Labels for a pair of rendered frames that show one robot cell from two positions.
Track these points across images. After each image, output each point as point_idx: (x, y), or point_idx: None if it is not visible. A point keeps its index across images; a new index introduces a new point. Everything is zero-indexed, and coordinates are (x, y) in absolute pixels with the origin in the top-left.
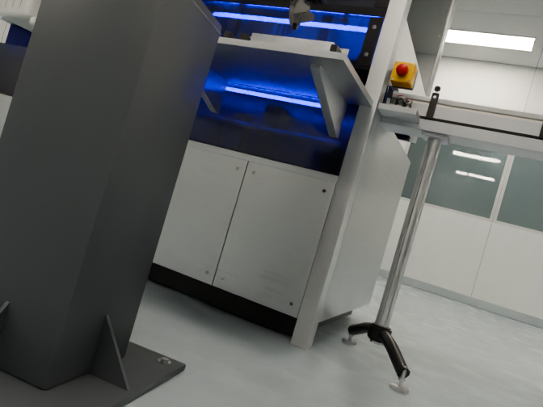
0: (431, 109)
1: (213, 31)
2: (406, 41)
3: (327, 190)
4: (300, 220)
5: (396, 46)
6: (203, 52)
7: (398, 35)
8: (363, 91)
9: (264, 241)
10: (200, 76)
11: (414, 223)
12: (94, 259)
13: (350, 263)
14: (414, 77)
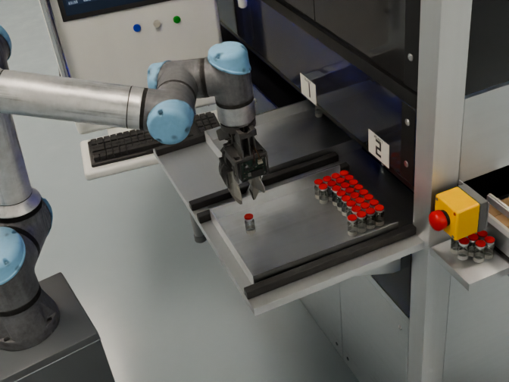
0: None
1: (86, 349)
2: (498, 107)
3: (403, 329)
4: (388, 346)
5: (445, 157)
6: (84, 370)
7: (441, 142)
8: (363, 271)
9: (366, 345)
10: (98, 379)
11: None
12: None
13: (508, 371)
14: (473, 220)
